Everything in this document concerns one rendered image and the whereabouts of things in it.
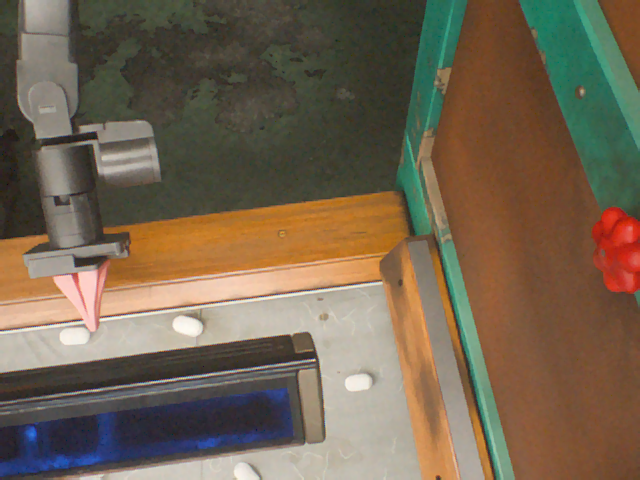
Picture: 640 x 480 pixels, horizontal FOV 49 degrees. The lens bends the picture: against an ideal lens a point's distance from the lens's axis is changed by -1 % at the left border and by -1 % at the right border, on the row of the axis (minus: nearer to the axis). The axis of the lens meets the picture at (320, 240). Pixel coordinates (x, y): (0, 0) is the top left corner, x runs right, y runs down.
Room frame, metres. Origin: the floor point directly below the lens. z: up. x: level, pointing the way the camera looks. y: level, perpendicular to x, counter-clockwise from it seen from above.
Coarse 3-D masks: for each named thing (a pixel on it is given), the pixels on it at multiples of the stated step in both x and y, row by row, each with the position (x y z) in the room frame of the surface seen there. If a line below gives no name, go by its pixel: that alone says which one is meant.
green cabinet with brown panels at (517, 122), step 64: (448, 0) 0.48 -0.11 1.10; (512, 0) 0.39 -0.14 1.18; (576, 0) 0.30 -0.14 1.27; (448, 64) 0.47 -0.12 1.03; (512, 64) 0.36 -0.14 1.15; (576, 64) 0.27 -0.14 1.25; (448, 128) 0.44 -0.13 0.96; (512, 128) 0.33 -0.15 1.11; (576, 128) 0.25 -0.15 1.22; (448, 192) 0.40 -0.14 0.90; (512, 192) 0.30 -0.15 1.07; (576, 192) 0.23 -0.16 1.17; (448, 256) 0.34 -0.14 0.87; (512, 256) 0.26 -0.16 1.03; (576, 256) 0.20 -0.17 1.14; (512, 320) 0.22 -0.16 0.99; (576, 320) 0.17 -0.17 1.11; (512, 384) 0.18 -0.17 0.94; (576, 384) 0.14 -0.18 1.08; (512, 448) 0.13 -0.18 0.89; (576, 448) 0.10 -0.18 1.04
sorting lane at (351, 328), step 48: (336, 288) 0.36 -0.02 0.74; (0, 336) 0.30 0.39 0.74; (48, 336) 0.30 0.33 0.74; (96, 336) 0.30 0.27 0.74; (144, 336) 0.30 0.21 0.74; (240, 336) 0.30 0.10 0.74; (336, 336) 0.30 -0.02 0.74; (384, 336) 0.30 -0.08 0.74; (336, 384) 0.24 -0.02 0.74; (384, 384) 0.24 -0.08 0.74; (336, 432) 0.18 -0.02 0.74; (384, 432) 0.18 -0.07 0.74
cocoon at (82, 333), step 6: (66, 330) 0.30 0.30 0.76; (72, 330) 0.30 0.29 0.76; (78, 330) 0.30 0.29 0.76; (84, 330) 0.30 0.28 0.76; (60, 336) 0.29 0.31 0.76; (66, 336) 0.29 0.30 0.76; (72, 336) 0.29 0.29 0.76; (78, 336) 0.29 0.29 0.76; (84, 336) 0.29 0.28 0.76; (66, 342) 0.28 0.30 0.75; (72, 342) 0.28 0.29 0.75; (78, 342) 0.28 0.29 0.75; (84, 342) 0.29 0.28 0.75
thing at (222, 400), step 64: (0, 384) 0.14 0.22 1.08; (64, 384) 0.13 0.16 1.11; (128, 384) 0.13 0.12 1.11; (192, 384) 0.13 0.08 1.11; (256, 384) 0.13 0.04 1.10; (320, 384) 0.13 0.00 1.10; (0, 448) 0.09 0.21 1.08; (64, 448) 0.10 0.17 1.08; (128, 448) 0.10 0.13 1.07; (192, 448) 0.10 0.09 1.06; (256, 448) 0.10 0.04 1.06
